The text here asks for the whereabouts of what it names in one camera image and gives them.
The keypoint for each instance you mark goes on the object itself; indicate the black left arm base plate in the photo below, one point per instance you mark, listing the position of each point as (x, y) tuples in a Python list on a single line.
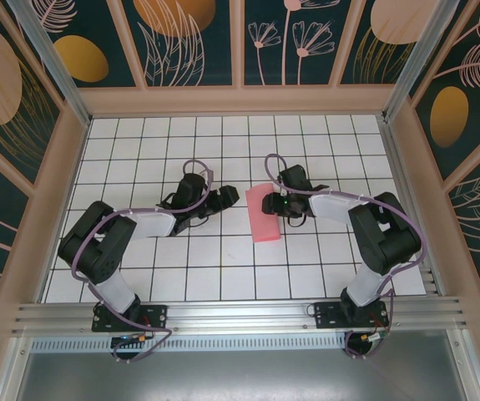
[(156, 317)]

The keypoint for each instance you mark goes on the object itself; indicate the small controller board with LEDs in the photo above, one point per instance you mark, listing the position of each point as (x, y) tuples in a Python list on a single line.
[(129, 339)]

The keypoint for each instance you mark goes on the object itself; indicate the aluminium corner post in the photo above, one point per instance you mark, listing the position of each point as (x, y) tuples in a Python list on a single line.
[(415, 58), (56, 71)]

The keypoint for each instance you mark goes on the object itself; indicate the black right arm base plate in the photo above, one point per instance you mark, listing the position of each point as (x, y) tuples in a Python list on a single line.
[(327, 315)]

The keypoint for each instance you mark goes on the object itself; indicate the grey metal panel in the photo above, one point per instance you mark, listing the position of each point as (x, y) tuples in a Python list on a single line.
[(239, 376)]

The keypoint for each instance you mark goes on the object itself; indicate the aluminium side rail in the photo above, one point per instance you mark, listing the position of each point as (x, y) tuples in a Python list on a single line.
[(406, 200)]

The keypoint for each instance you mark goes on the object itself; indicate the pink cloth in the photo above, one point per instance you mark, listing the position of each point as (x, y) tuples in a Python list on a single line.
[(261, 229)]

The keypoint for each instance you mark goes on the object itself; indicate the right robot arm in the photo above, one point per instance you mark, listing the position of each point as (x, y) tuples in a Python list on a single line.
[(383, 238)]

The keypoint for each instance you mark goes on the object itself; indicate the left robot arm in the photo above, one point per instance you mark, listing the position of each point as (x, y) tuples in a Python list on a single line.
[(110, 240)]

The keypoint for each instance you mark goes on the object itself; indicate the small connector with orange plug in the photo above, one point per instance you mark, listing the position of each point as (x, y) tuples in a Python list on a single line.
[(375, 337)]

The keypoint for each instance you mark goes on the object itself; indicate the long aluminium mounting rail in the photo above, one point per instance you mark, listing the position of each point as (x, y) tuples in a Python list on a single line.
[(239, 315)]

